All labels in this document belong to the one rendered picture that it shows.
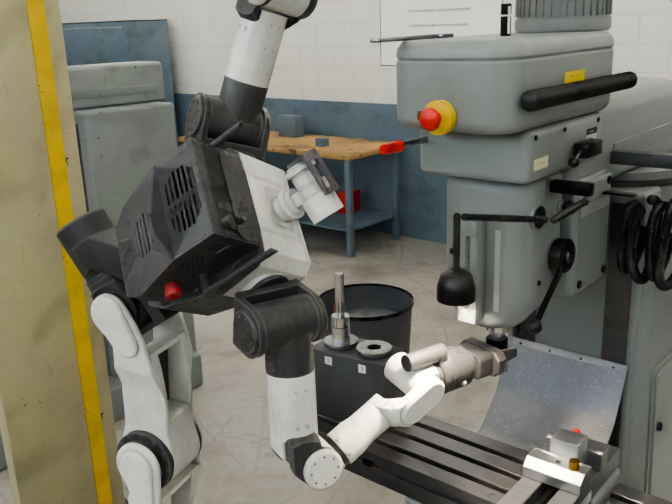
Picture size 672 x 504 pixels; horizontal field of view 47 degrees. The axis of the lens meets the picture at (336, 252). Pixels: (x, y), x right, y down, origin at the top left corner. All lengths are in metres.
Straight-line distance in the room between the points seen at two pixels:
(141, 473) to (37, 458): 1.36
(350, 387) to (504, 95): 0.92
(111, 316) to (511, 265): 0.81
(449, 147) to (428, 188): 5.36
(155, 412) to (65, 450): 1.44
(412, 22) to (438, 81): 5.42
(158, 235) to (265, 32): 0.44
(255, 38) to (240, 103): 0.13
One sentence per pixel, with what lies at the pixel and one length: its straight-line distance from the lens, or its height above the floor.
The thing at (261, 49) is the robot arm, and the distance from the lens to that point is 1.54.
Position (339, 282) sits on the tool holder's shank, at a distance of 1.93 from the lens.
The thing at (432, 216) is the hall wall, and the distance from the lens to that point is 6.89.
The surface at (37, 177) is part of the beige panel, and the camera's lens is 2.83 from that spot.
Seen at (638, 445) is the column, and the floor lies 0.88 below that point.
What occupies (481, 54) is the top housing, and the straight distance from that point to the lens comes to 1.34.
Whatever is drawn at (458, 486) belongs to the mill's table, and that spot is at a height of 0.94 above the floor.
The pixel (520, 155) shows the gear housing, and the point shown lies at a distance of 1.43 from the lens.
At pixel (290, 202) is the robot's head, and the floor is 1.61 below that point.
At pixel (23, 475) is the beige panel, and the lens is 3.10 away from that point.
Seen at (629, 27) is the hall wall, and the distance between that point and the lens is 5.95.
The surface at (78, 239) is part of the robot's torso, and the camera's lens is 1.69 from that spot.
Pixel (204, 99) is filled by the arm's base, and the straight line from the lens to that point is 1.55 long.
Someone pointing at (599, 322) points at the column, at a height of 1.19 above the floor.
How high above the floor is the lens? 1.93
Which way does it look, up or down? 17 degrees down
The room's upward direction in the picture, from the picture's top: 2 degrees counter-clockwise
